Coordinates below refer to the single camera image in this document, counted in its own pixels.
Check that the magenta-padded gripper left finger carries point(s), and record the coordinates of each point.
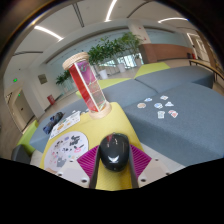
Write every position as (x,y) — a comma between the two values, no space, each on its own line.
(85,163)

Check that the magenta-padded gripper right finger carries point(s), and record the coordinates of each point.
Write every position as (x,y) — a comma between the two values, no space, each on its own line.
(141,161)

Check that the black computer mouse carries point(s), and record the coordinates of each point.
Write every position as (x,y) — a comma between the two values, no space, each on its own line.
(114,151)

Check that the round white printed mouse pad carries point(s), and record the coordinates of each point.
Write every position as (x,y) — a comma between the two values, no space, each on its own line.
(66,150)

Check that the white sticker sheet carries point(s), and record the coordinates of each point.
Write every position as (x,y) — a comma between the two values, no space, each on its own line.
(65,125)

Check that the small grey-white sticker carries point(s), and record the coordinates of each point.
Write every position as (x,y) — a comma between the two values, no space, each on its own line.
(161,114)

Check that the folded dark blue umbrella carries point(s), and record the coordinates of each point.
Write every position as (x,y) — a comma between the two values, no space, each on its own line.
(53,122)

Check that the round tan sticker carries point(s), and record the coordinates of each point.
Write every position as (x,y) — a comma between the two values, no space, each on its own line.
(141,105)

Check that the small red-white sticker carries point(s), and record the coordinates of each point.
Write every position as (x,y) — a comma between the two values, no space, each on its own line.
(173,113)

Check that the small blue sticker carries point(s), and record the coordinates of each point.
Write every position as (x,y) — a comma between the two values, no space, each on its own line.
(158,105)

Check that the small blue-white sticker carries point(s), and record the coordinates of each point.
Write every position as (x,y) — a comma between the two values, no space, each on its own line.
(148,99)

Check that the small triangular sticker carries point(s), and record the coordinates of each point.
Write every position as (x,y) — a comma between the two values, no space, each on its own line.
(169,104)

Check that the dark grey cube seat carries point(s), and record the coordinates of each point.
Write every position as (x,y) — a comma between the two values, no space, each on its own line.
(20,154)

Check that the small white sticker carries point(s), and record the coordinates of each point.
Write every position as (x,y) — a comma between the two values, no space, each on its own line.
(164,97)

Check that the large grey sofa bench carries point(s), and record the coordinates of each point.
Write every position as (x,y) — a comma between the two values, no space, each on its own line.
(133,91)

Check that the red fire extinguisher box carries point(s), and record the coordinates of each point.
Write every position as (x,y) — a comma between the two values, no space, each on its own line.
(51,99)

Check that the red tower with wooden caps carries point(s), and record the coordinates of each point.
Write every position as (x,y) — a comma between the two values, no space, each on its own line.
(87,85)

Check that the green exit sign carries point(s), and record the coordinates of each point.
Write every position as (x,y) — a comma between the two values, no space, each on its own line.
(15,80)

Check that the brown wooden counter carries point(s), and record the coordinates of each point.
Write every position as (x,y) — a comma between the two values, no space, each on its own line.
(166,52)

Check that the row of potted plants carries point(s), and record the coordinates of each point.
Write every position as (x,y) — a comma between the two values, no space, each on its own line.
(106,50)

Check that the ceiling strip lights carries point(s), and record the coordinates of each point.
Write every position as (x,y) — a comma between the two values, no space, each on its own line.
(48,32)

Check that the grey wall notice board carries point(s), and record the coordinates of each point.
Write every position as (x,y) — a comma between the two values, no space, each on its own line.
(42,78)

